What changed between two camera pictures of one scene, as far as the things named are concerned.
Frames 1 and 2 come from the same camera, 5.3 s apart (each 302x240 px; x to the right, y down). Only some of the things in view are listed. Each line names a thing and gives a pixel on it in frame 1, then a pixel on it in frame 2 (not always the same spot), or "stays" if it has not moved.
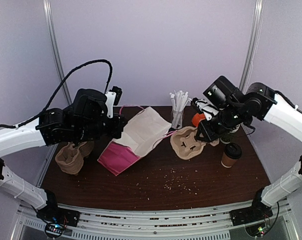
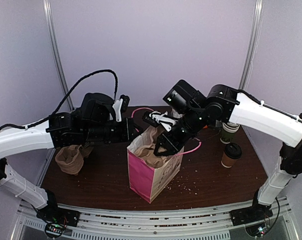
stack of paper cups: (227, 138) stays
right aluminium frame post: (253, 46) stays
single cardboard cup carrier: (185, 145) -> (147, 152)
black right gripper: (206, 131) -> (171, 139)
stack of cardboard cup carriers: (69, 157) stays
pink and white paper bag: (141, 131) -> (149, 173)
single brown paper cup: (227, 162) stays
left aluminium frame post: (55, 43) stays
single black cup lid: (233, 150) stays
